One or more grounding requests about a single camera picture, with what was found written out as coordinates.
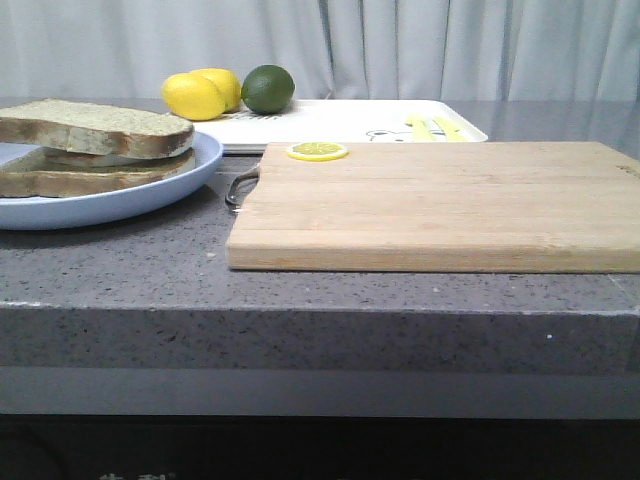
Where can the fried egg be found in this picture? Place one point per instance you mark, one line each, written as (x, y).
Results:
(87, 160)

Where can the bread slice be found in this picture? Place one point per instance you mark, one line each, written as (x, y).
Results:
(98, 129)
(33, 175)

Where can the light blue plate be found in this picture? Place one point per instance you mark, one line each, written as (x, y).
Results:
(41, 213)

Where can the white bear tray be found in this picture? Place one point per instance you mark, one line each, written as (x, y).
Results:
(341, 121)

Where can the lemon slice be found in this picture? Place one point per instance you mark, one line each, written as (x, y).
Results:
(317, 151)

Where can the left yellow utensil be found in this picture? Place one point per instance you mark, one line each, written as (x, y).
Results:
(419, 128)

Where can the yellow utensil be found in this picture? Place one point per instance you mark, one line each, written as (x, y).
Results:
(451, 129)
(419, 128)

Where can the green lime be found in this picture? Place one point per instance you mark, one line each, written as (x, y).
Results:
(267, 89)

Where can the right yellow utensil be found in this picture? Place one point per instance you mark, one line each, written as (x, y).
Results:
(451, 129)

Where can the rear yellow lemon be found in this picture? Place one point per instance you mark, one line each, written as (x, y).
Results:
(226, 82)

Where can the yellow lemon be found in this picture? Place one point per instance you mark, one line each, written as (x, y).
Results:
(226, 82)
(193, 97)

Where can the front yellow lemon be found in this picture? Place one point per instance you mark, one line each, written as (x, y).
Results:
(193, 97)

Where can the wooden cutting board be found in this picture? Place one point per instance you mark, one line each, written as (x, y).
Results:
(512, 207)

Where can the white curtain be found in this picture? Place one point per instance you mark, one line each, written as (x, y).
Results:
(447, 50)

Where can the metal cutting board handle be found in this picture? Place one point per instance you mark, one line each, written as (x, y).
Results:
(240, 187)

